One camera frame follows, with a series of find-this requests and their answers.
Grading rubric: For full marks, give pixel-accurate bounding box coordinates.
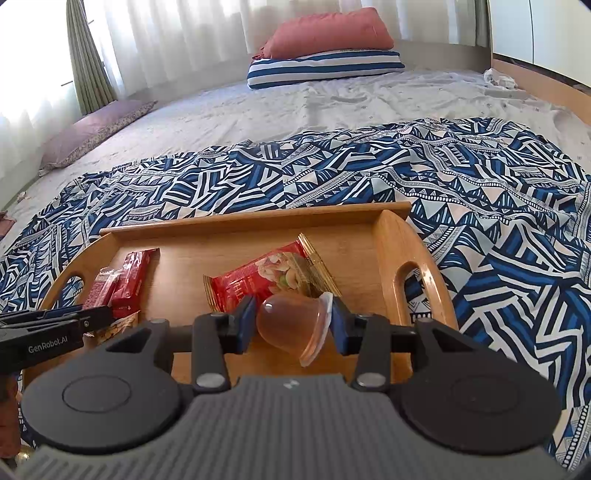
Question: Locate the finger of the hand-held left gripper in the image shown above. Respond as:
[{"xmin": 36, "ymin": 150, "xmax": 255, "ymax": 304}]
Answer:
[
  {"xmin": 0, "ymin": 305, "xmax": 116, "ymax": 337},
  {"xmin": 0, "ymin": 305, "xmax": 86, "ymax": 322}
]

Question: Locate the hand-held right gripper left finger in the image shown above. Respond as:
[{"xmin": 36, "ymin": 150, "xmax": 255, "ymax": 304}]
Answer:
[{"xmin": 95, "ymin": 295, "xmax": 258, "ymax": 393}]

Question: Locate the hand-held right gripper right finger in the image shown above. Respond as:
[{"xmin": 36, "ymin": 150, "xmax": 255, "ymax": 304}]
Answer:
[{"xmin": 330, "ymin": 298, "xmax": 497, "ymax": 393}]

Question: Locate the clear red-print snack packet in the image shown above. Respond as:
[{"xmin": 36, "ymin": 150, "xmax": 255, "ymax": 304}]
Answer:
[{"xmin": 82, "ymin": 267, "xmax": 124, "ymax": 311}]

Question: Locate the large red nut packet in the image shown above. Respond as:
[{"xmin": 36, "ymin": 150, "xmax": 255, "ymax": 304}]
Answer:
[{"xmin": 203, "ymin": 232, "xmax": 343, "ymax": 315}]

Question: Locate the clear jelly cup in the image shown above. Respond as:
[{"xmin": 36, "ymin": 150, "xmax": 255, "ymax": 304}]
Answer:
[{"xmin": 256, "ymin": 291, "xmax": 334, "ymax": 368}]

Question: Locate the small red snack packet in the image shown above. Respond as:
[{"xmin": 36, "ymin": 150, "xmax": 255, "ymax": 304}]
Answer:
[{"xmin": 111, "ymin": 248, "xmax": 161, "ymax": 320}]

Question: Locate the wooden tray with handles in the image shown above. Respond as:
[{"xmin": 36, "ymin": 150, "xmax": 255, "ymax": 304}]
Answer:
[{"xmin": 21, "ymin": 200, "xmax": 459, "ymax": 393}]

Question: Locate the purple floral pillow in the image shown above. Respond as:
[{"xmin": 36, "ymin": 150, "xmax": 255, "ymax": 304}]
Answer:
[{"xmin": 38, "ymin": 99, "xmax": 158, "ymax": 178}]

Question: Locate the blue patterned blanket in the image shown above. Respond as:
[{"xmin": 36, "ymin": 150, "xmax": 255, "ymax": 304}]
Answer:
[{"xmin": 0, "ymin": 117, "xmax": 591, "ymax": 472}]

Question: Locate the white bed sheet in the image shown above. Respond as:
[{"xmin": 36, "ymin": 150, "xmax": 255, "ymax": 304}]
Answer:
[{"xmin": 0, "ymin": 69, "xmax": 578, "ymax": 217}]

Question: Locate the green curtain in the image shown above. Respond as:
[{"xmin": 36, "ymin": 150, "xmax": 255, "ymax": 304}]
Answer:
[{"xmin": 65, "ymin": 0, "xmax": 118, "ymax": 116}]

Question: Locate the blue white striped pillow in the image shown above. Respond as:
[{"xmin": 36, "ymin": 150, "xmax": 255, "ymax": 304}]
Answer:
[{"xmin": 247, "ymin": 48, "xmax": 406, "ymax": 90}]

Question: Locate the white sheer curtain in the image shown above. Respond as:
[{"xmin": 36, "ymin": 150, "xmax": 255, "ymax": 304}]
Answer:
[{"xmin": 0, "ymin": 0, "xmax": 490, "ymax": 195}]

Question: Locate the red pillow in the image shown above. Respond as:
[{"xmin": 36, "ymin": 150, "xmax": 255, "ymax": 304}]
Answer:
[{"xmin": 252, "ymin": 7, "xmax": 395, "ymax": 61}]

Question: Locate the crumpled white plastic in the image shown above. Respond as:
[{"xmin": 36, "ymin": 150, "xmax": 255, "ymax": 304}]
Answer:
[{"xmin": 482, "ymin": 67, "xmax": 518, "ymax": 89}]

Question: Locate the white wardrobe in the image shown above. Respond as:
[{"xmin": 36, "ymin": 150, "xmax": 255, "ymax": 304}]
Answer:
[{"xmin": 487, "ymin": 0, "xmax": 591, "ymax": 88}]

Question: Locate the wooden bed frame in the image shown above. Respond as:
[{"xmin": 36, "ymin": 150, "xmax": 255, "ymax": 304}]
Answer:
[{"xmin": 491, "ymin": 53, "xmax": 591, "ymax": 121}]

